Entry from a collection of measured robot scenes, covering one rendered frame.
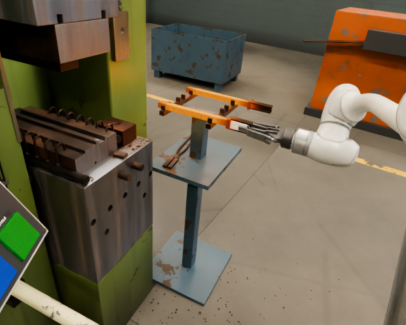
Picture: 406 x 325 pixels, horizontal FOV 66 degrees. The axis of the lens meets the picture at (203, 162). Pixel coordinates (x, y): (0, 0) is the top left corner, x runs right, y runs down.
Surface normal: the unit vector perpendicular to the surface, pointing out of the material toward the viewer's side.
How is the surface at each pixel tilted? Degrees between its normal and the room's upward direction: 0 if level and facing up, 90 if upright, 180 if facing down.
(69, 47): 90
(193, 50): 90
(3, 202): 60
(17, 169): 90
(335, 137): 39
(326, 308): 0
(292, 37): 90
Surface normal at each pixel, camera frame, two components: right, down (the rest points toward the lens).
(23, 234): 0.90, -0.36
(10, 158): 0.90, 0.29
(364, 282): 0.08, -0.85
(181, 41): -0.42, 0.44
